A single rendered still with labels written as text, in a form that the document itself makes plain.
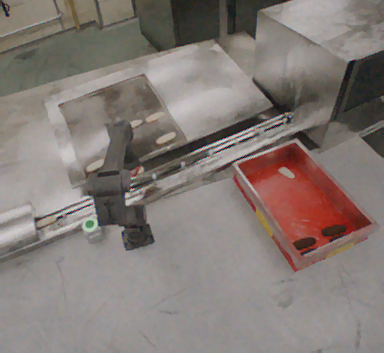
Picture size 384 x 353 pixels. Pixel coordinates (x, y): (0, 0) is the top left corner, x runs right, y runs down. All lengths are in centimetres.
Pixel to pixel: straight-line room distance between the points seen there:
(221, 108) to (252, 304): 91
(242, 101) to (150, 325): 111
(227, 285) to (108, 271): 43
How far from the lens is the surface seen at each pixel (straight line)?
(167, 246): 130
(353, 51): 140
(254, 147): 154
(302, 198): 145
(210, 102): 169
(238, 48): 231
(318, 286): 129
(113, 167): 89
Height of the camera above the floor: 197
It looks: 45 degrees down
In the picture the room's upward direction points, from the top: 12 degrees counter-clockwise
